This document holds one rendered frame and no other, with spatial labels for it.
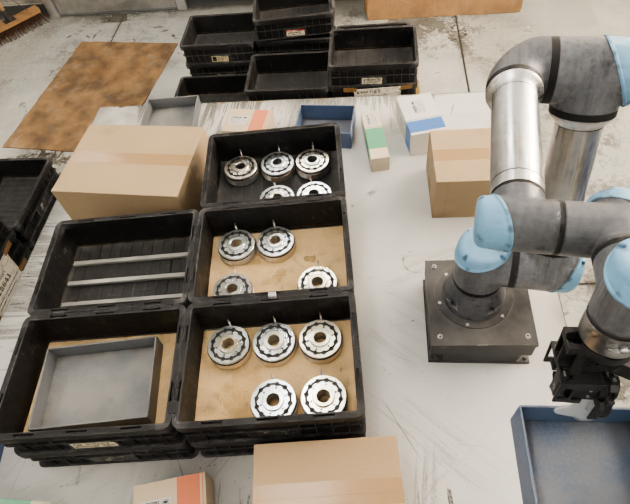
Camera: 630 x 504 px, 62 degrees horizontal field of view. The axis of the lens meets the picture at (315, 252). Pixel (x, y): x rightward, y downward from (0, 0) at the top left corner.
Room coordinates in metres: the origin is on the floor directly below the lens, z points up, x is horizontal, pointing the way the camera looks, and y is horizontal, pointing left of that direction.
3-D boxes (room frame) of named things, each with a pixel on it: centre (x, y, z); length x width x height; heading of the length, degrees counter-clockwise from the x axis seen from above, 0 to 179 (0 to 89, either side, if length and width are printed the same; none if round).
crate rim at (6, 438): (0.56, 0.53, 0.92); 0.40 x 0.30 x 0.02; 84
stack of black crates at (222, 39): (2.68, 0.30, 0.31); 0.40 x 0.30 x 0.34; 79
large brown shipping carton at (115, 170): (1.28, 0.52, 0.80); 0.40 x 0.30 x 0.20; 74
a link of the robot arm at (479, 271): (0.66, -0.38, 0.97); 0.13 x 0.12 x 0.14; 70
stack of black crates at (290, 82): (2.21, -0.01, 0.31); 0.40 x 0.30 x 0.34; 79
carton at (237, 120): (1.52, 0.17, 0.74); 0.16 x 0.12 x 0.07; 72
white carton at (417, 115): (1.39, -0.43, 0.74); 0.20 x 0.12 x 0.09; 2
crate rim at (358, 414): (0.52, 0.14, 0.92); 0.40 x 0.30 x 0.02; 84
